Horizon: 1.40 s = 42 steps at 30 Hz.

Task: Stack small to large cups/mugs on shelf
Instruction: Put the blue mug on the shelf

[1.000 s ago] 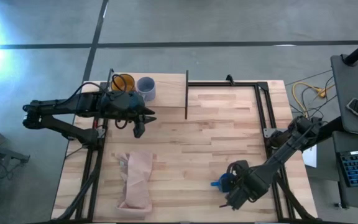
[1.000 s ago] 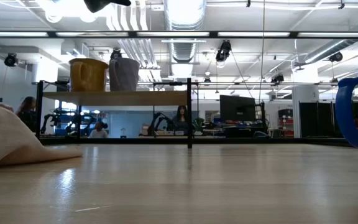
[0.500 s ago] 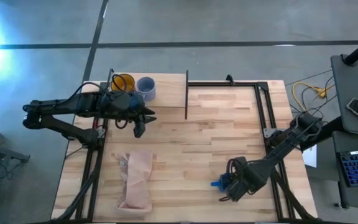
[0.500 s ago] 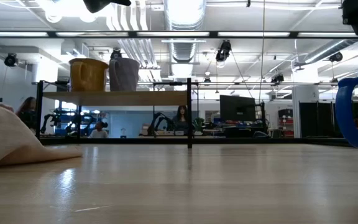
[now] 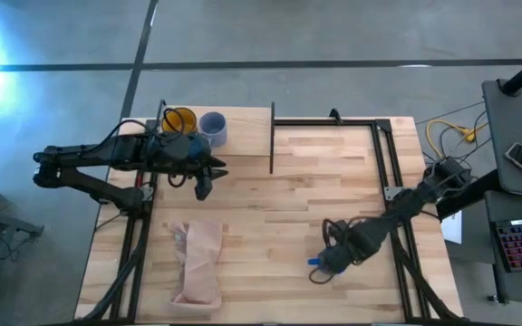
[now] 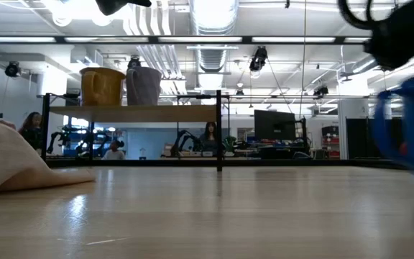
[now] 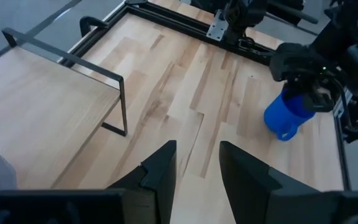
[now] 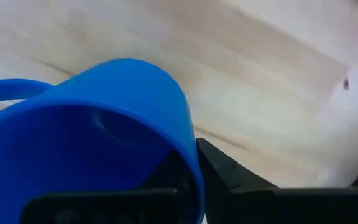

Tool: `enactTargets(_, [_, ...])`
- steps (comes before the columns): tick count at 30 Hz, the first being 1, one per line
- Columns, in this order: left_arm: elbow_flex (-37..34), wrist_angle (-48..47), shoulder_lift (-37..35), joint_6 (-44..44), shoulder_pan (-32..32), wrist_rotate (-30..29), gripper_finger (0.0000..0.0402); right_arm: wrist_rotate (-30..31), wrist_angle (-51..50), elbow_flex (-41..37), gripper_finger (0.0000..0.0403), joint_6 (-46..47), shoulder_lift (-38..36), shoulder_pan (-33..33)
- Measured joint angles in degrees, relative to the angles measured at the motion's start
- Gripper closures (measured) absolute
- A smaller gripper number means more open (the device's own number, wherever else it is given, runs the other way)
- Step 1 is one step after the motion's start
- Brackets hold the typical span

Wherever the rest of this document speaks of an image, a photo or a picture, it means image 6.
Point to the wooden shelf with black legs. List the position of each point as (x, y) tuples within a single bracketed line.
[(135, 113)]

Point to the red storage rack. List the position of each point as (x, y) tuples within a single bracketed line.
[(331, 142)]

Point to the black background robot arm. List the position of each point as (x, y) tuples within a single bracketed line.
[(183, 140), (85, 142), (56, 138)]

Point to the black cabinet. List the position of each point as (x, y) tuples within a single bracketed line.
[(361, 138)]

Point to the grey plastic mug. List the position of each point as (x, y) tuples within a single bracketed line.
[(145, 88)]

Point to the black computer monitor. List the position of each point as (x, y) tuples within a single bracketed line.
[(274, 125)]

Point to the person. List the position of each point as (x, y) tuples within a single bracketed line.
[(31, 133), (113, 153), (210, 138)]

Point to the beige cloth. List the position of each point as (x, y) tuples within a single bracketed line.
[(9, 162)]

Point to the orange translucent mug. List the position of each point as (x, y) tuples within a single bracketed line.
[(102, 88)]

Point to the silver ceiling air duct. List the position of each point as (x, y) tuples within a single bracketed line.
[(212, 21)]

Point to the black overhead camera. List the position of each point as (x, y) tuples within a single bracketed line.
[(258, 59), (321, 91), (12, 69), (134, 62)]

